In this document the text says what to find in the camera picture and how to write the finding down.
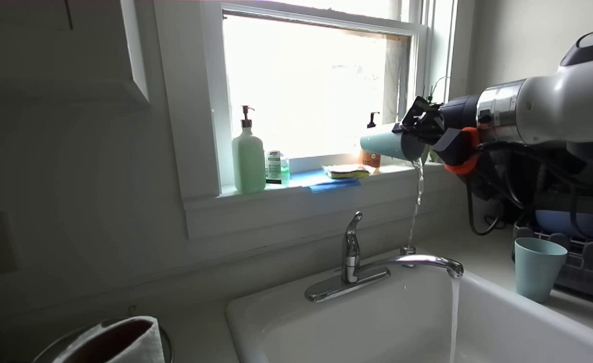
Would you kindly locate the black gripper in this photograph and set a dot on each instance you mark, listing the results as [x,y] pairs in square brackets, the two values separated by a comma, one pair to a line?
[456,113]

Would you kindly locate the grey-blue plastic cup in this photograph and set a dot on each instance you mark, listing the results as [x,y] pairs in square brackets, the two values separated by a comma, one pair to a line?
[383,143]
[538,269]

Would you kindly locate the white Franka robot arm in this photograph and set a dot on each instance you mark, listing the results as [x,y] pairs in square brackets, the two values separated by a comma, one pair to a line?
[566,108]

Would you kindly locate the chrome sink faucet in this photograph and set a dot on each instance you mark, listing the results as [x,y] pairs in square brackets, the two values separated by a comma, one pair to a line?
[351,254]

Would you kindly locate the white sink basin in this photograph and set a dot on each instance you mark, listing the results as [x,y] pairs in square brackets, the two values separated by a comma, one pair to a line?
[350,330]

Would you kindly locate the yellow sponge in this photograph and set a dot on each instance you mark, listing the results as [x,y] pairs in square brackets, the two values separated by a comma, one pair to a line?
[348,172]

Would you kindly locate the blue cloth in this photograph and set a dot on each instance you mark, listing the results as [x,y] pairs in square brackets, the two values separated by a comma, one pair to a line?
[317,180]

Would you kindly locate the small green jar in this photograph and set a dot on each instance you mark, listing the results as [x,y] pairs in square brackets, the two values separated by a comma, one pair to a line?
[277,166]

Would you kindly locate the green soap pump bottle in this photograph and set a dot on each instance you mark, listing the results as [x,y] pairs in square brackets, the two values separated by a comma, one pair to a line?
[248,163]

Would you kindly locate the blue bowl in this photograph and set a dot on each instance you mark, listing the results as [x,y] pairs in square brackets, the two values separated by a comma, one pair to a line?
[580,224]

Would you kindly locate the dish drying rack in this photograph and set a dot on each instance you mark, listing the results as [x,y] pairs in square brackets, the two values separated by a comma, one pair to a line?
[592,269]

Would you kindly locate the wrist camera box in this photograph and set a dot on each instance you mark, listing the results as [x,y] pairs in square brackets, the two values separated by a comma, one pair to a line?
[448,143]

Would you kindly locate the white window frame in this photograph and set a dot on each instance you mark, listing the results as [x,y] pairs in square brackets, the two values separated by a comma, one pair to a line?
[188,102]

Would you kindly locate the white upper wall cabinet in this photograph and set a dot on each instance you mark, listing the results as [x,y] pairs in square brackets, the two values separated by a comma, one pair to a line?
[40,52]

